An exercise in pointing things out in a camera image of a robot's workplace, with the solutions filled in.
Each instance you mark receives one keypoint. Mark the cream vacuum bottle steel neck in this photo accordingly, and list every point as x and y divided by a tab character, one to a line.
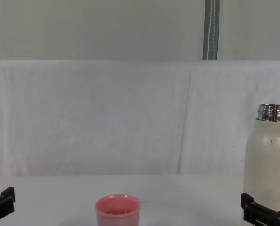
265	164

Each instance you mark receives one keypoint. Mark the grey striped post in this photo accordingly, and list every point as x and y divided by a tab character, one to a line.
210	28

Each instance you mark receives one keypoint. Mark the pink plastic cup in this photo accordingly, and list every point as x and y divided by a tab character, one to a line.
117	213

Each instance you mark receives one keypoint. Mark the white table cloth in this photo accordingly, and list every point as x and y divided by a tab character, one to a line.
177	200

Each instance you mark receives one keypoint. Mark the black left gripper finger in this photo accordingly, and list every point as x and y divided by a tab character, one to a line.
6	202

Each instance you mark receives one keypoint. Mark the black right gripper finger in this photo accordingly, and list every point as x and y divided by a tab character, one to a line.
249	208

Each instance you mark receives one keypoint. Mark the white wrinkled backdrop cloth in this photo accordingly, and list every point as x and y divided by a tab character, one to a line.
107	117

